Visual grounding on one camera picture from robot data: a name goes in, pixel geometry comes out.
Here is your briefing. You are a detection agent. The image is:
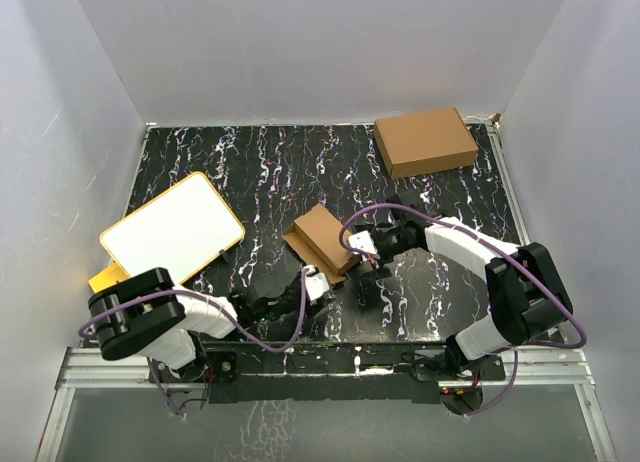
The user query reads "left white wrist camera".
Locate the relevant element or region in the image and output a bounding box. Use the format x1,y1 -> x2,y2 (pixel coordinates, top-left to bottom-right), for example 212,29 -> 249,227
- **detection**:
302,265 -> 333,305

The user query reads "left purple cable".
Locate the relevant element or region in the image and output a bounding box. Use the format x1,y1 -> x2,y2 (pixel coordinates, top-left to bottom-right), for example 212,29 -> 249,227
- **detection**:
78,269 -> 314,418

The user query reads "yellow flat board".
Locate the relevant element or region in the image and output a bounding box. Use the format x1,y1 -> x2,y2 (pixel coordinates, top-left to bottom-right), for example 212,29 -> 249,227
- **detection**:
88,263 -> 129,293

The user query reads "white board yellow rim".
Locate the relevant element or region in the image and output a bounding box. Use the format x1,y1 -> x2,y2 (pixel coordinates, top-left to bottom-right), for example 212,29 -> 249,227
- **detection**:
100,172 -> 246,284

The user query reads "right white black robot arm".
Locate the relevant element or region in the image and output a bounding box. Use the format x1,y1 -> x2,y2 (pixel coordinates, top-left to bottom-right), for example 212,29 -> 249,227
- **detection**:
367,207 -> 573,379

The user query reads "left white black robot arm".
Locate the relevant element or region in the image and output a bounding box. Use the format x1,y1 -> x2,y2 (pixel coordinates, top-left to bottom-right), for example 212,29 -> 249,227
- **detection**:
79,265 -> 333,381

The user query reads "closed brown cardboard box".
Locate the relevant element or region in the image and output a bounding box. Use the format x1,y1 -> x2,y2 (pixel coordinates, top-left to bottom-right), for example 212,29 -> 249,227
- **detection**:
373,107 -> 478,179

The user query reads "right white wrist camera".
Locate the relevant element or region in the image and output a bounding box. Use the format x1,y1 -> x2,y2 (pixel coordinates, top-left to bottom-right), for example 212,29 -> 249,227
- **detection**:
347,231 -> 378,261

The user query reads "aluminium frame rail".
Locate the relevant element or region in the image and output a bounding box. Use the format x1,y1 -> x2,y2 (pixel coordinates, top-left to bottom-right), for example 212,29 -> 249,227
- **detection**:
37,343 -> 617,461

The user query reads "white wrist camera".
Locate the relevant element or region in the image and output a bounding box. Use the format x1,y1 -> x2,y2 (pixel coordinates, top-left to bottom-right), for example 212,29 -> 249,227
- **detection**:
302,265 -> 333,305
347,231 -> 378,261

